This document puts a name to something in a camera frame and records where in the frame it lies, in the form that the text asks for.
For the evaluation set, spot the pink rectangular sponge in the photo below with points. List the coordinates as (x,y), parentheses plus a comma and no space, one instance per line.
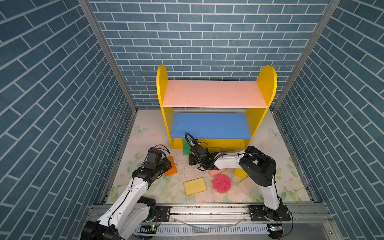
(214,173)

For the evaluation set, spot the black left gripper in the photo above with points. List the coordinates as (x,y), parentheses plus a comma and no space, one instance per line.
(168,165)

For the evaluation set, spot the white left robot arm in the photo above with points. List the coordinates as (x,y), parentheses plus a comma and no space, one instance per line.
(132,208)

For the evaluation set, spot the small yellow sponge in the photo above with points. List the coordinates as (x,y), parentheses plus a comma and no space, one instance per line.
(240,173)

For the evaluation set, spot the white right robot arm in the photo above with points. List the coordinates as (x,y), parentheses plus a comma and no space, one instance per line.
(259,167)

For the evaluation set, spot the aluminium corner post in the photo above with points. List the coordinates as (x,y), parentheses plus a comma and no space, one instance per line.
(318,30)
(94,24)

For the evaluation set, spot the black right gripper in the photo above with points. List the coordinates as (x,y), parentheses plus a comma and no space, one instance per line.
(190,161)

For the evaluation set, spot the white perforated cable tray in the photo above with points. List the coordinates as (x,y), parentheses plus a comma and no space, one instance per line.
(202,230)

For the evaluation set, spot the aluminium left corner post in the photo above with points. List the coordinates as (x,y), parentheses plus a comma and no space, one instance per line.
(94,24)

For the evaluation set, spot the green sponge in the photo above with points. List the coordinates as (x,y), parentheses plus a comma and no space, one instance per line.
(186,148)

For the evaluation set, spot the pink round scrubber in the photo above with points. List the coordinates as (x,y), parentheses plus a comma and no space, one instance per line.
(222,184)

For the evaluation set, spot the orange sponge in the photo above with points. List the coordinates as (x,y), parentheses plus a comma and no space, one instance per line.
(173,170)

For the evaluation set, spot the yellow pink blue wooden shelf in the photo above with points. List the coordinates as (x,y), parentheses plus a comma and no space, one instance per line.
(222,114)

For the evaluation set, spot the yellow flat sponge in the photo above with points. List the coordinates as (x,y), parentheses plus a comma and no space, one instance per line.
(195,186)

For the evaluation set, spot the aluminium right corner post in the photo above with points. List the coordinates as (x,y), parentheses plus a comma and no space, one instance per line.
(318,30)

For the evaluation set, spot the beige sponge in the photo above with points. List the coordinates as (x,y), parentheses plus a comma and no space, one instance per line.
(247,186)

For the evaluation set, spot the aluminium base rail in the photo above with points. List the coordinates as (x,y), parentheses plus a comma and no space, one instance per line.
(243,213)

